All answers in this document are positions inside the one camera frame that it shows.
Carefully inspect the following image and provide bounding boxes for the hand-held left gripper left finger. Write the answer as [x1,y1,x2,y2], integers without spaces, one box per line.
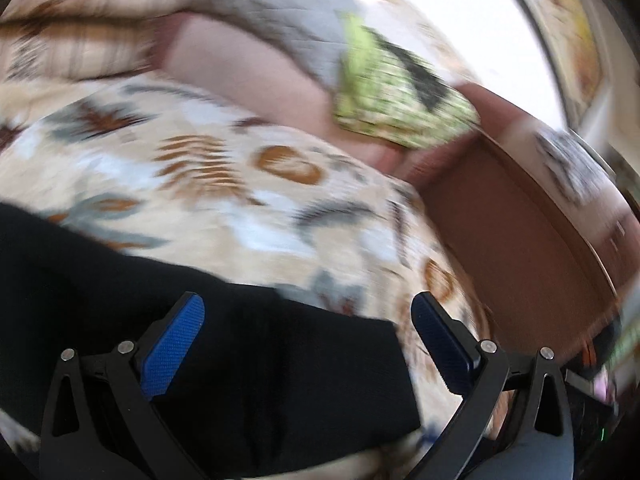
[40,291,207,480]

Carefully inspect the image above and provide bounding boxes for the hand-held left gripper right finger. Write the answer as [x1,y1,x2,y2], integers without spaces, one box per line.
[410,291,574,480]

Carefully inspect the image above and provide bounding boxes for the black pants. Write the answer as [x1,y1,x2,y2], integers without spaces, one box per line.
[0,202,422,479]

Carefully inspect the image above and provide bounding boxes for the person's grey clothing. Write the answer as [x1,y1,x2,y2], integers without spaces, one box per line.
[470,427,576,480]

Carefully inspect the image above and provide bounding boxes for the leaf printed blanket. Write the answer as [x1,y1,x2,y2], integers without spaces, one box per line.
[0,77,501,480]

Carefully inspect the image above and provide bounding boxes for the grey white crumpled cloth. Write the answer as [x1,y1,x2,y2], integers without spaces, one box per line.
[535,127,618,208]

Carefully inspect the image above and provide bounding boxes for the green printed folded blanket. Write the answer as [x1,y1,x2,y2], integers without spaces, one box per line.
[332,12,481,151]

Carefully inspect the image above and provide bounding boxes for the striped beige pillows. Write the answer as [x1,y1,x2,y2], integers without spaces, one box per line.
[0,0,201,83]

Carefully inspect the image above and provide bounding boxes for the grey quilted blanket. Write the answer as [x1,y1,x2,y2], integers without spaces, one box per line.
[187,0,363,91]

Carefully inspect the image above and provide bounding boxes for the framed wall picture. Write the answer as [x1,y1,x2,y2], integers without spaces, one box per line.
[517,0,608,118]

